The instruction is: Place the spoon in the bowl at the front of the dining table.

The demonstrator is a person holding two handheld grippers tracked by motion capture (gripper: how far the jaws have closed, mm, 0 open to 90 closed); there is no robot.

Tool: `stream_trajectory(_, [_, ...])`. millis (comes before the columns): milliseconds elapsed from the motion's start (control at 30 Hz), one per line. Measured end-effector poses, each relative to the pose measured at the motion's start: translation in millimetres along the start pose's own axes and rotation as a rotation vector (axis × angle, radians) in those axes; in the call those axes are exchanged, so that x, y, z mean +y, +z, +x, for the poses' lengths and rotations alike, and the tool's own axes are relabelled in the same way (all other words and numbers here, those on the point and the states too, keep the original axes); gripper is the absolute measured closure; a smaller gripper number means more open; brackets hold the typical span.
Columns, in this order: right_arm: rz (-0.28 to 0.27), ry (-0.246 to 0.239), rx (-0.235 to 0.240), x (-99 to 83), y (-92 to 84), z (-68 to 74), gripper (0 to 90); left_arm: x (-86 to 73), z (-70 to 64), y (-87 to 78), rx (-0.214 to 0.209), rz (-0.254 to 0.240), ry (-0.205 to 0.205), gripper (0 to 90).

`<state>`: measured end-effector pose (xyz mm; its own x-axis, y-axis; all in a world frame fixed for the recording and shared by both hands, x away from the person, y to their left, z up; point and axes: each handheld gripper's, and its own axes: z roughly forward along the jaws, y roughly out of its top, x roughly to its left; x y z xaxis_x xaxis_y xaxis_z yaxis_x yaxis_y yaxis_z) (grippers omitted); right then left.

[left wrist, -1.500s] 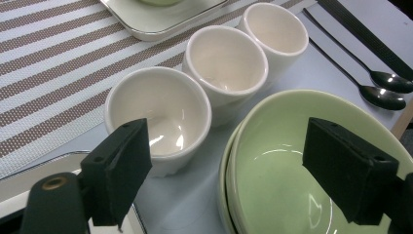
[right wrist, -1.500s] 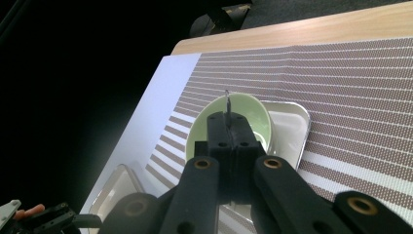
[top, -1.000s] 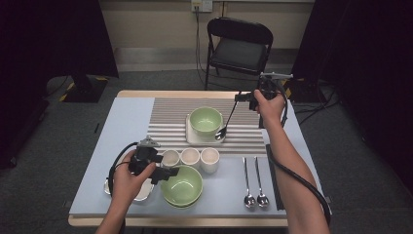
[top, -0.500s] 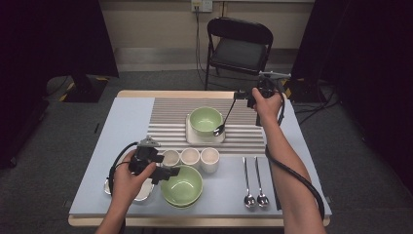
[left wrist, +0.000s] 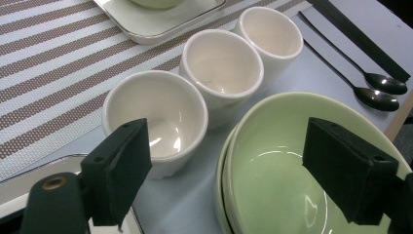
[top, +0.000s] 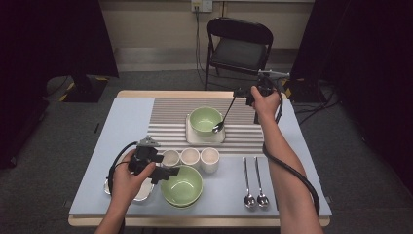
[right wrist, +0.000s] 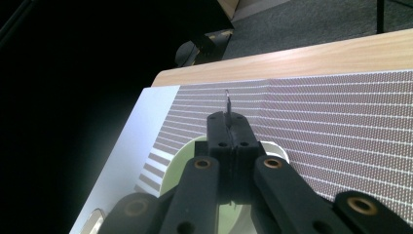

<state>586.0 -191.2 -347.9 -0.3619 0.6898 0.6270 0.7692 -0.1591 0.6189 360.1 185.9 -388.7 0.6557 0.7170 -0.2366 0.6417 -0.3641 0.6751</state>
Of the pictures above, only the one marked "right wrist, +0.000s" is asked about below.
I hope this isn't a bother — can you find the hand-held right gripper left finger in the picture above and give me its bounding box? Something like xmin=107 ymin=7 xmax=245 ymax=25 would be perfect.
xmin=207 ymin=111 xmax=236 ymax=205

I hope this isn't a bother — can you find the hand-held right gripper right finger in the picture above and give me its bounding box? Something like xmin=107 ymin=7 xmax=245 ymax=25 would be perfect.
xmin=231 ymin=114 xmax=266 ymax=204

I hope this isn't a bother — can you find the green bowl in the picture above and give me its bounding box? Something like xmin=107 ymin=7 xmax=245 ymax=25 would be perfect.
xmin=159 ymin=135 xmax=290 ymax=234

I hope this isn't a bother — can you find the brown striped placemat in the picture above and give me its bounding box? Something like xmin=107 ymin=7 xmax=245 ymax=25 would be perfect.
xmin=132 ymin=69 xmax=413 ymax=209

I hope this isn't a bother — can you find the black stand base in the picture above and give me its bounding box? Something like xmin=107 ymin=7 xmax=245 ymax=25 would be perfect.
xmin=174 ymin=28 xmax=235 ymax=67

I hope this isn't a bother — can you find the wooden table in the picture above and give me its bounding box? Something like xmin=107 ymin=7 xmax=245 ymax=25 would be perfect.
xmin=150 ymin=28 xmax=413 ymax=88

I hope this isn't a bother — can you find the silver metal tray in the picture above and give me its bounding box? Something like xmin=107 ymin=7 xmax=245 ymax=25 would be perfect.
xmin=79 ymin=208 xmax=106 ymax=234

